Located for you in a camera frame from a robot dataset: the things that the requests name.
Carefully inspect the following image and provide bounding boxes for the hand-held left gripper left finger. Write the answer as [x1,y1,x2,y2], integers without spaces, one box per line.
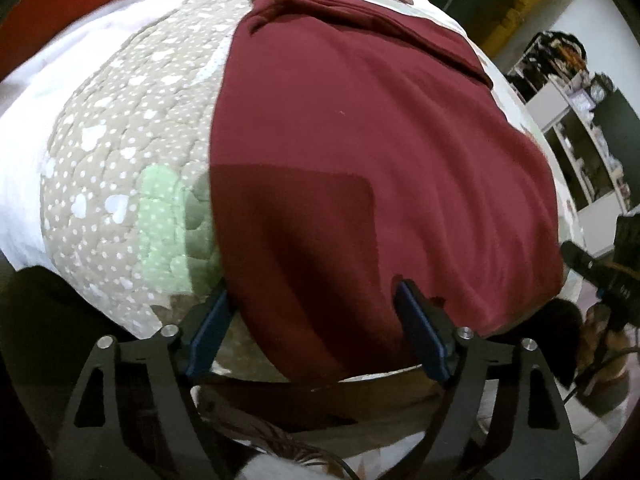
[50,280,236,480]

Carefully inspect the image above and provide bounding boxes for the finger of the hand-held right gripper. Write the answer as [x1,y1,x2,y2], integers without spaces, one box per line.
[560,241,603,286]

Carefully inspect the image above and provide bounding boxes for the dark green panel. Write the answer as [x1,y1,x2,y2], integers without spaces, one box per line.
[592,89,640,198]

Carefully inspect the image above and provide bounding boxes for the black cable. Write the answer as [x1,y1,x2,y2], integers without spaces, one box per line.
[562,327,640,403]

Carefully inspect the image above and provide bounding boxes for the maroon fleece sweatshirt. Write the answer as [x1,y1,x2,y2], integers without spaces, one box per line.
[207,0,566,386]

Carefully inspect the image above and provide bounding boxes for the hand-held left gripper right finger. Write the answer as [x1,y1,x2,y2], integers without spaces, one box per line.
[392,280,583,480]

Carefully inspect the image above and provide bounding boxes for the red floral quilt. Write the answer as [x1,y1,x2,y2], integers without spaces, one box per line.
[0,0,281,81]

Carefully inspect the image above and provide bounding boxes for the white fluffy blanket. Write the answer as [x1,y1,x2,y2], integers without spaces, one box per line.
[0,0,261,271]

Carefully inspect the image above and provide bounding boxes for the beige dotted quilted bedspread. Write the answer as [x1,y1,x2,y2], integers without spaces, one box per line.
[37,0,586,386]

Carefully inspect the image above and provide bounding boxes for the white shelf unit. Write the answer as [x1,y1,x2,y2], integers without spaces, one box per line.
[520,70,636,211]

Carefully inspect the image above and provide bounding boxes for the dark hanging clothes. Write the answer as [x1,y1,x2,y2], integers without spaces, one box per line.
[507,30,588,101]

